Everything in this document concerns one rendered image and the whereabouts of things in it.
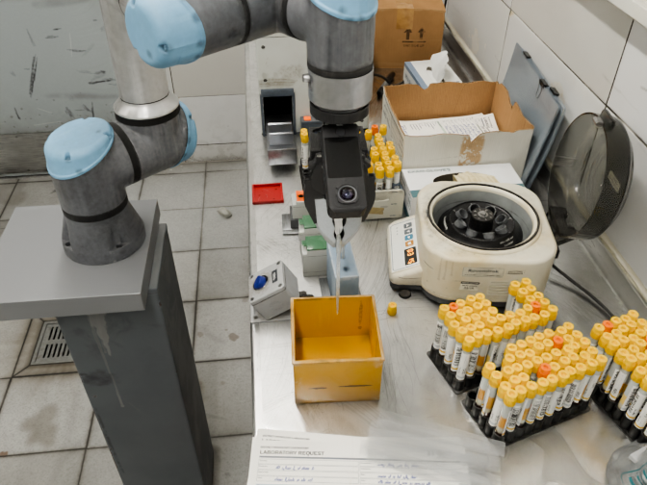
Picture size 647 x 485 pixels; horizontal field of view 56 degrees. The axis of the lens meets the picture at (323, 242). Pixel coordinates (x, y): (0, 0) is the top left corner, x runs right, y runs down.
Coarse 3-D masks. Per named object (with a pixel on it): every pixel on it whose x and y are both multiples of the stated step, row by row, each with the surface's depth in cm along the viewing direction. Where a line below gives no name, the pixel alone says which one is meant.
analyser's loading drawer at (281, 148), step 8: (272, 120) 154; (280, 120) 154; (288, 120) 154; (272, 128) 147; (280, 128) 148; (288, 128) 148; (272, 136) 144; (280, 136) 144; (288, 136) 144; (272, 144) 145; (280, 144) 145; (288, 144) 145; (272, 152) 140; (280, 152) 140; (288, 152) 140; (296, 152) 141; (272, 160) 141; (280, 160) 142; (288, 160) 142; (296, 160) 142
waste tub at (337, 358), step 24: (312, 312) 99; (336, 312) 100; (360, 312) 100; (312, 336) 103; (336, 336) 103; (360, 336) 103; (312, 360) 88; (336, 360) 88; (360, 360) 88; (384, 360) 88; (312, 384) 91; (336, 384) 91; (360, 384) 91
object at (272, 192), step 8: (256, 184) 138; (264, 184) 138; (272, 184) 138; (280, 184) 138; (256, 192) 137; (264, 192) 137; (272, 192) 137; (280, 192) 137; (256, 200) 133; (264, 200) 133; (272, 200) 133; (280, 200) 134
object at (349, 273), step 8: (328, 248) 107; (328, 256) 108; (336, 256) 105; (352, 256) 105; (328, 264) 109; (336, 264) 104; (344, 264) 104; (352, 264) 104; (328, 272) 110; (344, 272) 102; (352, 272) 102; (320, 280) 114; (328, 280) 111; (344, 280) 102; (352, 280) 102; (320, 288) 113; (328, 288) 112; (344, 288) 103; (352, 288) 103
